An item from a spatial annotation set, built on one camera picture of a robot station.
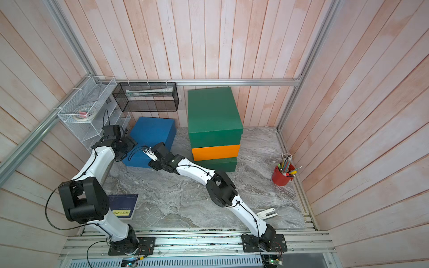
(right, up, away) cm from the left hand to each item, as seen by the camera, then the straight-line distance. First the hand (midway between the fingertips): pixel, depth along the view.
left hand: (131, 147), depth 91 cm
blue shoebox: (+5, +10, +14) cm, 18 cm away
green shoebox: (+52, -10, +1) cm, 53 cm away
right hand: (+12, -5, +2) cm, 14 cm away
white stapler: (+72, -33, -10) cm, 80 cm away
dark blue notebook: (0, -29, -8) cm, 30 cm away
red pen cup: (+82, -17, 0) cm, 84 cm away
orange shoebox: (+47, -2, -10) cm, 48 cm away
